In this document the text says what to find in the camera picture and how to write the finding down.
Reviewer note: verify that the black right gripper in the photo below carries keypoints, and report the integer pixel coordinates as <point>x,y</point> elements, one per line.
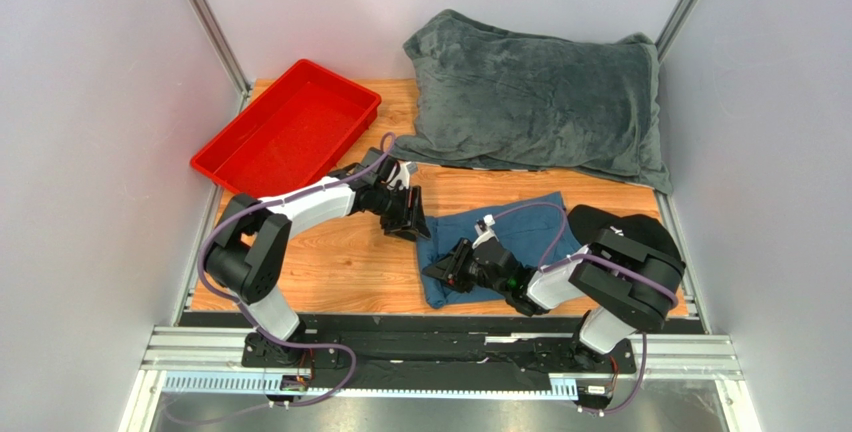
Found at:
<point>458,264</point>

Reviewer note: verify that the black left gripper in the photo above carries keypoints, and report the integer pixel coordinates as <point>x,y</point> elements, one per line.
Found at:
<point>410,221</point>

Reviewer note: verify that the blue t shirt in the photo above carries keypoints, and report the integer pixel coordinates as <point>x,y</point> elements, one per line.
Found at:
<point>531,229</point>

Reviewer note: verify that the red plastic tray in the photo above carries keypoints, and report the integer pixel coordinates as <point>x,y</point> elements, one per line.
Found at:
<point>291,135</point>

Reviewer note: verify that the black baseball cap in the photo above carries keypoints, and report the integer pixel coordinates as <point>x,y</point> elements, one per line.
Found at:
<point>587,223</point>

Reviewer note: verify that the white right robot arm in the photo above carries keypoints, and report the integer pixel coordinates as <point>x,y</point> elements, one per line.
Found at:
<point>633,285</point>

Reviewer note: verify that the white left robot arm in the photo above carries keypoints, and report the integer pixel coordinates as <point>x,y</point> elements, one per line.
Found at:
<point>241,259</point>

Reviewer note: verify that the grey plush pillow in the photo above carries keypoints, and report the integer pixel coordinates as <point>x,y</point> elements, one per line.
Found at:
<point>494,99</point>

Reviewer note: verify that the left aluminium frame post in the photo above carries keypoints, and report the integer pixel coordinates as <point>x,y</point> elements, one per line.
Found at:
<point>222,47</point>

